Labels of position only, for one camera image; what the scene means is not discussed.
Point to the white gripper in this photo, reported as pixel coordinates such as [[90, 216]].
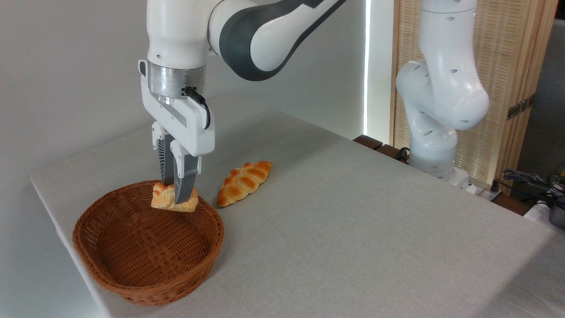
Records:
[[185, 128]]

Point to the round golden bread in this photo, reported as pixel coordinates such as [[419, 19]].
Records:
[[162, 198]]

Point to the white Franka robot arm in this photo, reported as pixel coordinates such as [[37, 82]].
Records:
[[441, 88]]

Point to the long braided bread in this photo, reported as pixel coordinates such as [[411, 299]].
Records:
[[242, 182]]

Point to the brown wicker basket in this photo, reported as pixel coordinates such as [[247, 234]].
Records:
[[150, 251]]

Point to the grey tablecloth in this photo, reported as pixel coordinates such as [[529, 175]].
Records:
[[353, 243]]

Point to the dark wooden furniture edge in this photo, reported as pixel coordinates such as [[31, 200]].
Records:
[[368, 141]]

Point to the white power strip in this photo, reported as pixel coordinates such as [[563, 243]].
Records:
[[484, 193]]

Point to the metal screen hinge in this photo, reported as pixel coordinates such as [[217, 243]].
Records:
[[520, 107]]

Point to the wooden slatted screen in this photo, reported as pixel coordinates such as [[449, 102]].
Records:
[[512, 57]]

